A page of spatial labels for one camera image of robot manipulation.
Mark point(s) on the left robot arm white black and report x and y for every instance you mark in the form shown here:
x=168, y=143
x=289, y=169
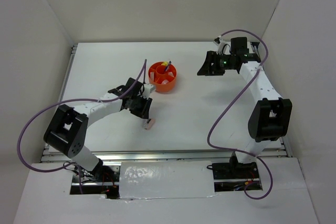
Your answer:
x=67, y=130

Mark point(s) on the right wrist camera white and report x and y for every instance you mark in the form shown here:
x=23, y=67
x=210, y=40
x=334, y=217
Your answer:
x=223, y=47

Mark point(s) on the orange round compartment organizer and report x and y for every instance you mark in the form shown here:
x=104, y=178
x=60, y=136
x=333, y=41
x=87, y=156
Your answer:
x=162, y=73

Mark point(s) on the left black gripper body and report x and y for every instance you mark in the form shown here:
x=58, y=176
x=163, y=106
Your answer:
x=137, y=106

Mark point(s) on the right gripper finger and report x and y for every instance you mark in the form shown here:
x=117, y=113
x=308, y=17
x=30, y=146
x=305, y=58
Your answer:
x=209, y=58
x=205, y=70

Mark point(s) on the pink correction tape dispenser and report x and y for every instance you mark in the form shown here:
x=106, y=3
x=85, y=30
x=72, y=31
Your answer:
x=148, y=124

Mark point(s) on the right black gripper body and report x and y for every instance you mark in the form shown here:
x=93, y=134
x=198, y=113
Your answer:
x=224, y=63

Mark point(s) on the yellow highlighter marker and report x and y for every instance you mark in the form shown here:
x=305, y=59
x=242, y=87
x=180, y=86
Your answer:
x=165, y=64

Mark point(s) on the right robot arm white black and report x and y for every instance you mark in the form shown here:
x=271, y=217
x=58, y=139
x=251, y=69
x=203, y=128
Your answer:
x=270, y=117

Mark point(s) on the clear tape roll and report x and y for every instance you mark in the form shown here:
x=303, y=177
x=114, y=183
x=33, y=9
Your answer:
x=165, y=81

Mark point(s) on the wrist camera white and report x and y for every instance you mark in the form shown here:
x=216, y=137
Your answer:
x=223, y=47
x=148, y=89

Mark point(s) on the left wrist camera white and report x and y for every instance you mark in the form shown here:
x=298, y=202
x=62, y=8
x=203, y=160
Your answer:
x=148, y=89

